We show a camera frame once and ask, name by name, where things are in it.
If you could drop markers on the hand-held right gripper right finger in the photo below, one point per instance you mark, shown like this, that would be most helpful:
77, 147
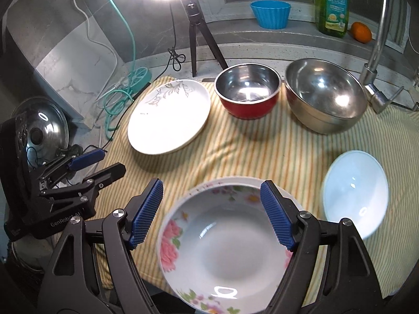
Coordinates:
276, 216

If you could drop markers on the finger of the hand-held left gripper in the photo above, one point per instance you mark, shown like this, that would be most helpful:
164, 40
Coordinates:
111, 173
86, 159

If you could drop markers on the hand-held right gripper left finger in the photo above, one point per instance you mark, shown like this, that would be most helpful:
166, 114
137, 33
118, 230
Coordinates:
145, 216

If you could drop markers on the floral print white plate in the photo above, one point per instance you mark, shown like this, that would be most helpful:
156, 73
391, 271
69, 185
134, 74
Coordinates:
222, 252

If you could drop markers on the leaf print white plate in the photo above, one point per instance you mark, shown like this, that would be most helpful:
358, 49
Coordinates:
170, 114

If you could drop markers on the white bowl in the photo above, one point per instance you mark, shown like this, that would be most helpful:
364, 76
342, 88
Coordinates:
355, 186

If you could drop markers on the red steel bowl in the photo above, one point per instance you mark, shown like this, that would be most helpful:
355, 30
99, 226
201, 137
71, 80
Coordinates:
248, 88

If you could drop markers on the dark green clamp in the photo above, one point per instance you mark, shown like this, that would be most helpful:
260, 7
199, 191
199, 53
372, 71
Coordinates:
73, 149

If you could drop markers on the white rag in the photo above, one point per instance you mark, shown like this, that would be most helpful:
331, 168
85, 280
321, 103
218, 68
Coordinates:
29, 252

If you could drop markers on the glass pot lid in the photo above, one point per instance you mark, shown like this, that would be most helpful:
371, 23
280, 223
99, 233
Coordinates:
49, 117

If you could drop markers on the striped yellow cloth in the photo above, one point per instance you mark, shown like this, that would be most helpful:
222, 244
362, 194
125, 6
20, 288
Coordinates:
262, 150

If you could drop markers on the teal round power strip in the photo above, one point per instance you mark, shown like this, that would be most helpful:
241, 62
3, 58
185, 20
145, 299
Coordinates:
140, 78

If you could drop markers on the large steel bowl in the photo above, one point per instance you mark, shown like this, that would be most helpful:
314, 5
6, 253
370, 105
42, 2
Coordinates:
324, 95

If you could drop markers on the black tripod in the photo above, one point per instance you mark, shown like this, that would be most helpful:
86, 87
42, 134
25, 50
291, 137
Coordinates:
193, 32

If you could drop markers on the blue fluted silicone cup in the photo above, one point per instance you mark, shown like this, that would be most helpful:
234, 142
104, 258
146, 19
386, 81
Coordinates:
270, 14

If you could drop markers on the orange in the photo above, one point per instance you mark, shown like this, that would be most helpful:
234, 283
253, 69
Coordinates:
361, 32

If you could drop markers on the steel faucet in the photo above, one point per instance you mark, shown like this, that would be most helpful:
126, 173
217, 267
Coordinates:
383, 39

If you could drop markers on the green dish soap bottle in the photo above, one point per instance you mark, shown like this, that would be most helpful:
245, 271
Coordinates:
334, 6

